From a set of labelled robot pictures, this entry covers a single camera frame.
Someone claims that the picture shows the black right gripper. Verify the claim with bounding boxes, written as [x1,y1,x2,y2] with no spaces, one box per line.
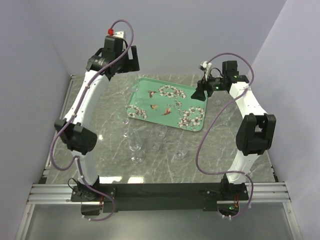
[190,72,226,102]

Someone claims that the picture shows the tall clear champagne flute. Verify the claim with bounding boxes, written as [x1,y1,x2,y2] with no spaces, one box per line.
[116,82,141,125]

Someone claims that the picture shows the clear stemmed wine glass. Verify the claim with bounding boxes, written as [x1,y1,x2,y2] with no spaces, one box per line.
[123,127,146,163]

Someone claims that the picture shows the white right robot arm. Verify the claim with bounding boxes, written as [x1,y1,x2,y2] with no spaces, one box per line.
[191,60,276,200]

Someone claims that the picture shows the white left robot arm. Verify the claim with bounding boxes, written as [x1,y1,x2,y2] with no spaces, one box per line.
[54,31,140,201]

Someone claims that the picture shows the green floral hummingbird tray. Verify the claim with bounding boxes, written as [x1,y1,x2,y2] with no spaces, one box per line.
[128,77,207,132]

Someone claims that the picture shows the clear low glass front right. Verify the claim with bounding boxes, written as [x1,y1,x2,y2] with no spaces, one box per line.
[174,144,188,160]

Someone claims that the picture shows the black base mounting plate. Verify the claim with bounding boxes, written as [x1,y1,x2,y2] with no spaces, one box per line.
[70,180,249,213]

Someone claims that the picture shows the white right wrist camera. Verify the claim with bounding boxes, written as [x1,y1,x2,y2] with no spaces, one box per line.
[199,61,213,80]

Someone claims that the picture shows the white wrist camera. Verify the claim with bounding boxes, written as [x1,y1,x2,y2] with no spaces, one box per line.
[113,31,126,40]
[199,61,213,80]

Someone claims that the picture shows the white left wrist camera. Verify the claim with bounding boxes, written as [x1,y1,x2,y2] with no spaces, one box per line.
[113,31,126,40]

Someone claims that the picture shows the aluminium front rail frame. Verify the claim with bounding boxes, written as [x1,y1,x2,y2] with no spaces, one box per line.
[15,180,302,240]

